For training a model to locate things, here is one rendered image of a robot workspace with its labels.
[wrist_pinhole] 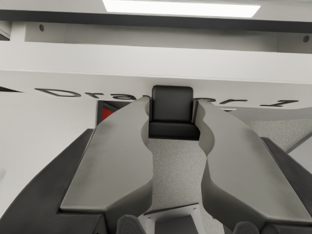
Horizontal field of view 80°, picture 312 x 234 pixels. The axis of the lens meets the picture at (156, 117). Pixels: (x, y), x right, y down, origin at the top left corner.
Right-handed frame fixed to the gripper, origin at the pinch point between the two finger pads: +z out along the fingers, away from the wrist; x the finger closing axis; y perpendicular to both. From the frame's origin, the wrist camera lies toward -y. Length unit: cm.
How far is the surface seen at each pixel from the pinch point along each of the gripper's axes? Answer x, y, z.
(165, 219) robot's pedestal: 6, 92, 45
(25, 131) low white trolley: -20.1, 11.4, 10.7
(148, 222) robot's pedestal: -3, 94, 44
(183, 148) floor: 14, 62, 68
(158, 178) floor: 1, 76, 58
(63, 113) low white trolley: -14.8, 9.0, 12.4
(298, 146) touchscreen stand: 74, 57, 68
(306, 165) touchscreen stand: 77, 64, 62
